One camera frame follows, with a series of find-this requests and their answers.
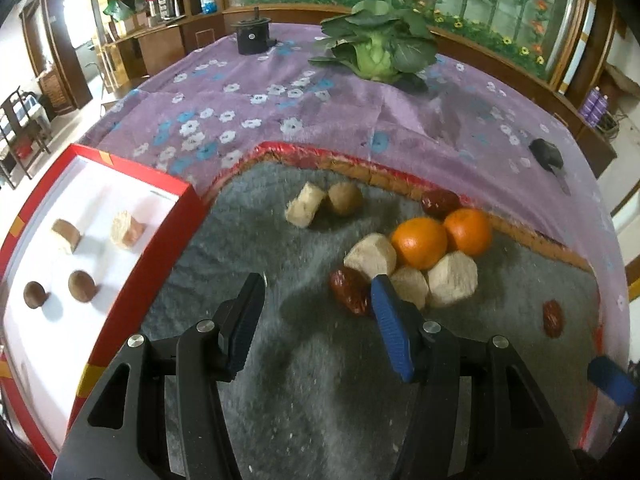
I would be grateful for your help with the green leafy cabbage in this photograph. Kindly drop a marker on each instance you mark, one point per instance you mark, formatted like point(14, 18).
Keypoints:
point(378, 41)

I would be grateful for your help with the small black device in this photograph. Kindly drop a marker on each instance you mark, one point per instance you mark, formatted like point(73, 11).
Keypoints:
point(546, 154)

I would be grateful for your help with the red date front left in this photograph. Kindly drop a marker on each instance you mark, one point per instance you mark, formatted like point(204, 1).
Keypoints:
point(351, 290)

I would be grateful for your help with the grey felt mat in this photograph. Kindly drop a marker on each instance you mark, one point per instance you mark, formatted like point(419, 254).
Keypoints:
point(317, 398)

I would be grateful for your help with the purple floral tablecloth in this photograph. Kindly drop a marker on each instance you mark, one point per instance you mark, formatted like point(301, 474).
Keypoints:
point(469, 133)

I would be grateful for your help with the beige chunk front middle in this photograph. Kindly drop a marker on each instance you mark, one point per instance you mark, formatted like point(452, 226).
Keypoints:
point(411, 285)

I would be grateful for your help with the red date behind oranges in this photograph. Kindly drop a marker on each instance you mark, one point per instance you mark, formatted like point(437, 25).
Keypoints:
point(440, 203)

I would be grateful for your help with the black cylindrical grinder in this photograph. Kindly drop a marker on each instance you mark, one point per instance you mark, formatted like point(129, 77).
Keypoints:
point(253, 34)

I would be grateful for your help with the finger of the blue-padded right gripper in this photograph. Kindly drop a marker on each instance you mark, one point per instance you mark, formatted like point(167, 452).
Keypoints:
point(613, 381)

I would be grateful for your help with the beige chunk left of orange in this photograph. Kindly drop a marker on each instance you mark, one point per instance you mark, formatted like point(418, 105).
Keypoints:
point(373, 255)

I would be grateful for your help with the wooden chair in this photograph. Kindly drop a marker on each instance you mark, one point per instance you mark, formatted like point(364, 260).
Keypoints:
point(25, 135)

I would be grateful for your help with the beige chunk near kiwi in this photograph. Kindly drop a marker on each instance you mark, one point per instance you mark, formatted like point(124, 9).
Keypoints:
point(301, 211)

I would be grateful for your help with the brown kiwi by chunk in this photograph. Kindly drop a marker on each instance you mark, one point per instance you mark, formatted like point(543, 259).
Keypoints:
point(345, 199)

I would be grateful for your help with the orange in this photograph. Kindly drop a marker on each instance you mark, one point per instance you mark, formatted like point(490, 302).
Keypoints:
point(468, 231)
point(420, 242)

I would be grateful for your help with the purple bottles pair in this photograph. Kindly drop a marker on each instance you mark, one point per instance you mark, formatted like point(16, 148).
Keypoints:
point(594, 107)

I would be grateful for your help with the beige chunk right of orange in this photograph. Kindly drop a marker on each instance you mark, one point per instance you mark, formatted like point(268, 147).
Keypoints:
point(452, 279)

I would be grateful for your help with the wooden side cabinet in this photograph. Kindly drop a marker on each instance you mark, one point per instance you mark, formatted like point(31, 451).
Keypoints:
point(149, 50)

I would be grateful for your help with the front orange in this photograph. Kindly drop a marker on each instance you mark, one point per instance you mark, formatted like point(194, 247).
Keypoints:
point(420, 242)

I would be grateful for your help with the rear orange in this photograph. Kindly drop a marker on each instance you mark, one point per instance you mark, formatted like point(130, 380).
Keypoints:
point(468, 231)

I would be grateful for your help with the red white shallow box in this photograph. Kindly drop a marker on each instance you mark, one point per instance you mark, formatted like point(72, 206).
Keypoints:
point(80, 266)

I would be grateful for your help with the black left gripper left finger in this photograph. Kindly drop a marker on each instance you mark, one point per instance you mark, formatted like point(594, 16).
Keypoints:
point(120, 432)

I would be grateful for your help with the brown kiwi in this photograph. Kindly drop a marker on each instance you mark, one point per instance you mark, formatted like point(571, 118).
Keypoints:
point(345, 199)
point(34, 295)

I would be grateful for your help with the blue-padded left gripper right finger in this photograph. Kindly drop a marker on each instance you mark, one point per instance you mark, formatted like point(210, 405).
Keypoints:
point(513, 432)

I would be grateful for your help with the beige sugarcane chunk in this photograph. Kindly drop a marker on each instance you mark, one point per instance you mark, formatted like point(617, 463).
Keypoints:
point(66, 235)
point(126, 230)

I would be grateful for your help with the red date far right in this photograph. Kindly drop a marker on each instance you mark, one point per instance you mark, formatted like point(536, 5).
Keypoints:
point(552, 319)

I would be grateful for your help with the brown kiwi fruit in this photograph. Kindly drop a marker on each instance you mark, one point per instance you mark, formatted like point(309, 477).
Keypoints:
point(81, 286)

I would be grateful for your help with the beige chunk of orange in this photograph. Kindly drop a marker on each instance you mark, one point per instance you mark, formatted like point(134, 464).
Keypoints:
point(373, 255)
point(452, 279)

